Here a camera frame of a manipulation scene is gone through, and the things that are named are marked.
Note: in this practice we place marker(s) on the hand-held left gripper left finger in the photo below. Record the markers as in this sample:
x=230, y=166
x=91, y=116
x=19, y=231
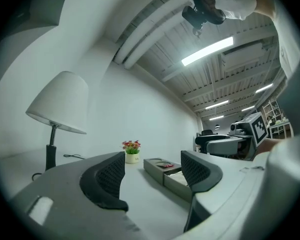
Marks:
x=107, y=179

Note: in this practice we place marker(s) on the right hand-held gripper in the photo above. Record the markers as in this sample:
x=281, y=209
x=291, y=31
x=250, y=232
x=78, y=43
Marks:
x=258, y=130

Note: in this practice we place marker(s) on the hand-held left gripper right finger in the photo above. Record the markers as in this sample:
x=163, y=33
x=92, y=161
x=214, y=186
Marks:
x=197, y=174

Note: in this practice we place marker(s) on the beige snack packet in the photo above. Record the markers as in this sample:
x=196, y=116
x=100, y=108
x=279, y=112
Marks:
x=176, y=177

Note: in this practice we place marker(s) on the grey drawer organiser box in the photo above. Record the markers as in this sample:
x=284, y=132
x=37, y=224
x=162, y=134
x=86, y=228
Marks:
x=155, y=171

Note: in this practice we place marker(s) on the person's right forearm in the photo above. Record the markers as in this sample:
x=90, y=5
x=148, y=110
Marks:
x=272, y=145

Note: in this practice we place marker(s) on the black office chair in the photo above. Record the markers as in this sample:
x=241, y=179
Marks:
x=210, y=139

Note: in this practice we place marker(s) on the ceiling strip light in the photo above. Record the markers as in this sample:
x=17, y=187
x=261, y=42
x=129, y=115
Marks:
x=216, y=104
x=216, y=117
x=207, y=51
x=264, y=88
x=247, y=108

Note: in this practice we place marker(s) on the potted artificial red flowers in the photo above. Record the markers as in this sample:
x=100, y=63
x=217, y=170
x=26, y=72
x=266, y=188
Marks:
x=132, y=151

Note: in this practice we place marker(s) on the white storage shelf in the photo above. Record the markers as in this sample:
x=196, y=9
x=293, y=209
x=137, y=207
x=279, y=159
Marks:
x=276, y=119

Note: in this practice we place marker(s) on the white shade table lamp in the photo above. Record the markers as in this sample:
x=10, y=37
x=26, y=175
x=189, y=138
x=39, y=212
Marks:
x=60, y=101

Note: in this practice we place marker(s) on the white ceiling air conditioner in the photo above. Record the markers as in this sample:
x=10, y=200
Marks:
x=241, y=56

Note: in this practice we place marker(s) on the white ceiling pipes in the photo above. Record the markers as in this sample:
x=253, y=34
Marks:
x=150, y=31

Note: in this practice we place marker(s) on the white face mask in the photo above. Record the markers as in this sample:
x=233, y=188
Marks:
x=236, y=1

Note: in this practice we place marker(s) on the black head-worn camera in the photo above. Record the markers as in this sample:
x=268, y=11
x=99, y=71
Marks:
x=197, y=15

